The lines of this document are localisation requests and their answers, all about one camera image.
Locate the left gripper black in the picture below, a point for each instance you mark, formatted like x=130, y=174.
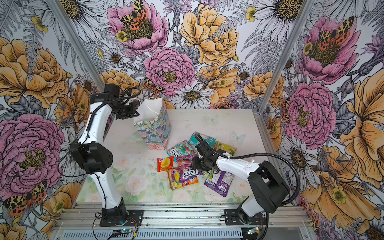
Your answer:
x=131, y=113

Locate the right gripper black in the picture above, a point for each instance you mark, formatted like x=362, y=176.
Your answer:
x=195, y=164

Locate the yellow corn chips packet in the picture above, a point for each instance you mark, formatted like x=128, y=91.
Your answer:
x=227, y=148

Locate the large purple snack packet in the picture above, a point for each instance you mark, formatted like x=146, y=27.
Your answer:
x=220, y=183

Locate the floral paper gift bag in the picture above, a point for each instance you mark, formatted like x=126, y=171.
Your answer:
x=153, y=123

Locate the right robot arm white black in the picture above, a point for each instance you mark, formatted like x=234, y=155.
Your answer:
x=269, y=189

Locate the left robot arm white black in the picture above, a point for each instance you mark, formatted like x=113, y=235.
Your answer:
x=93, y=157

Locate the green yellow Fox's packet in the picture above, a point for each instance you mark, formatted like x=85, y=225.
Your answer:
x=210, y=174

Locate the teal Fox's candy packet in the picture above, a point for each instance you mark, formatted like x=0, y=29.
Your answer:
x=194, y=141

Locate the green red Fox's packet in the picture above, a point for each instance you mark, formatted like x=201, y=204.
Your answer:
x=182, y=149

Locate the orange fruit Fox's packet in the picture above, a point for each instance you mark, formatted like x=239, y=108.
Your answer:
x=176, y=182

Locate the small red lemon sachet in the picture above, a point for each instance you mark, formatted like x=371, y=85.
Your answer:
x=165, y=164

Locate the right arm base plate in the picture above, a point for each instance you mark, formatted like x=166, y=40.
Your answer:
x=234, y=217

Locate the left corner aluminium post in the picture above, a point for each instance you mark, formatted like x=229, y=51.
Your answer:
x=71, y=32

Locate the corner aluminium post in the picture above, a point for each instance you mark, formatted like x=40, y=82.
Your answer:
x=299, y=25
x=71, y=32

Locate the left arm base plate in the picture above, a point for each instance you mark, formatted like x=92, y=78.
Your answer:
x=131, y=218

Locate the aluminium mounting rail frame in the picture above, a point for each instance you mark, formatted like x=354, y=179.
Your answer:
x=178, y=215

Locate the white vented cable duct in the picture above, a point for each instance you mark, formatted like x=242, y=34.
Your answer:
x=155, y=234

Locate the right corner aluminium post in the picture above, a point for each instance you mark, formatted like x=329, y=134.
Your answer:
x=299, y=25

